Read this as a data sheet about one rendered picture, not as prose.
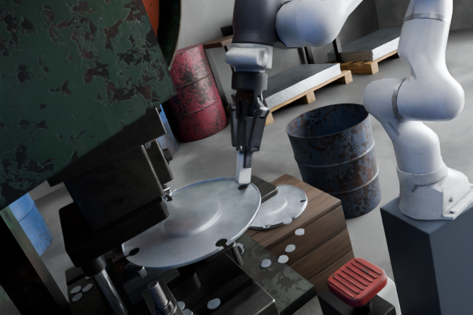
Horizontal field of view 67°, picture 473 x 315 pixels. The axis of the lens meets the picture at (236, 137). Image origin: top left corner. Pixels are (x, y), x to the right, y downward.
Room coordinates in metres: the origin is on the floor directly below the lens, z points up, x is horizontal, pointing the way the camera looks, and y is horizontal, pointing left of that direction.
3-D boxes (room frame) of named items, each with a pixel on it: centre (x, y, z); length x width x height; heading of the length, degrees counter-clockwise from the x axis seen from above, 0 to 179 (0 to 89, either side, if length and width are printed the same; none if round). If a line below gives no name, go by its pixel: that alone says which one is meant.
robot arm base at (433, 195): (0.88, -0.50, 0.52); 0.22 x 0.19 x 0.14; 106
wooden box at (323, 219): (1.28, -0.05, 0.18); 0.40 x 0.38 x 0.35; 110
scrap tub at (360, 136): (1.70, -0.46, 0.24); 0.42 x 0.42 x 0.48
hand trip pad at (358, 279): (0.38, -0.09, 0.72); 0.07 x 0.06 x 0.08; 114
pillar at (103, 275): (0.49, 0.27, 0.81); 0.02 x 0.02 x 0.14
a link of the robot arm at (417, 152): (0.90, -0.44, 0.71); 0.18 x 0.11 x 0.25; 28
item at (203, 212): (0.64, 0.14, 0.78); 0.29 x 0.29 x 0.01
